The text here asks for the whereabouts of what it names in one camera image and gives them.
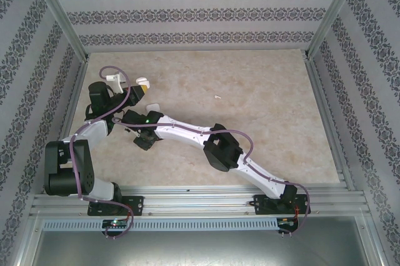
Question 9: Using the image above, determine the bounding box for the grey sheet metal panel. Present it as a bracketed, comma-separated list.
[31, 231, 381, 266]

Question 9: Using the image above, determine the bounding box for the aluminium table side rail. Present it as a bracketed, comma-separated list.
[304, 56, 388, 266]
[12, 58, 90, 266]

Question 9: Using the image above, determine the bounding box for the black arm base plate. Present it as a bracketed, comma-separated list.
[252, 194, 310, 217]
[87, 195, 145, 217]

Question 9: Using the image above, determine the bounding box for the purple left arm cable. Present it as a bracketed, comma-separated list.
[70, 65, 136, 241]

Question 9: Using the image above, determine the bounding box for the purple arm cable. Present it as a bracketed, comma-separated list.
[111, 117, 312, 239]
[70, 65, 136, 241]

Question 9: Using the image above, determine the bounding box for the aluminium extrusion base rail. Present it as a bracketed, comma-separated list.
[29, 184, 368, 219]

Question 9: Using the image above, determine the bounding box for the aluminium frame post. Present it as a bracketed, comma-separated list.
[24, 0, 91, 61]
[304, 0, 366, 59]

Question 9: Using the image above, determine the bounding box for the grey slotted cable duct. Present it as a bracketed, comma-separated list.
[42, 217, 298, 232]

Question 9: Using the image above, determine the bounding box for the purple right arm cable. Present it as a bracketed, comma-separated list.
[111, 117, 312, 239]

